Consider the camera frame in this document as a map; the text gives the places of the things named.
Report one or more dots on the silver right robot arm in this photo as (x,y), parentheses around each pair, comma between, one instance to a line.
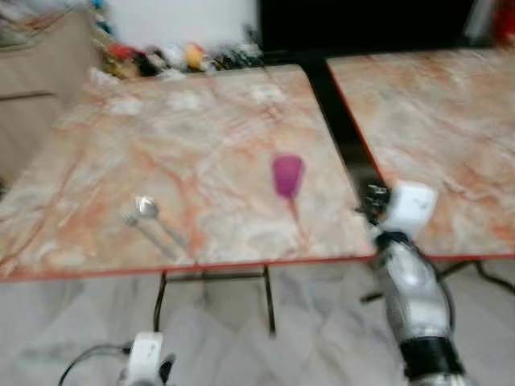
(414,289)

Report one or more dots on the red toy figure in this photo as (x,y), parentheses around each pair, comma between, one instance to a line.
(121,55)

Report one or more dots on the white board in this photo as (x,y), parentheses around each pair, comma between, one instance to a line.
(181,20)

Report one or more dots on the red object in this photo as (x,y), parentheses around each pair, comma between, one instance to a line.
(505,20)

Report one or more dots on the white toy figure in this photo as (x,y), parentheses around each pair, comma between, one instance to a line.
(173,56)

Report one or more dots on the yellow toy figure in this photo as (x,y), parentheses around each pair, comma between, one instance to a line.
(194,55)

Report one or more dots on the silver metal spoon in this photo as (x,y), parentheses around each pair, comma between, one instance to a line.
(147,207)

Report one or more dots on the black metal table leg frame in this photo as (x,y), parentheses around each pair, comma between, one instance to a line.
(269,301)

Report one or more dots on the silver metal fork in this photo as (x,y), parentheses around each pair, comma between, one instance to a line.
(149,235)

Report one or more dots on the purple plastic cup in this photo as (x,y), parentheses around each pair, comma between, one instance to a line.
(287,175)

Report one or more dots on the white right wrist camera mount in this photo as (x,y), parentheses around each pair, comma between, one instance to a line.
(413,207)

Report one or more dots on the black television screen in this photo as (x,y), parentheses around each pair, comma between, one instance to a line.
(362,24)

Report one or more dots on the beige wooden cabinet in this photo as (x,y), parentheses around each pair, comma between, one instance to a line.
(40,88)

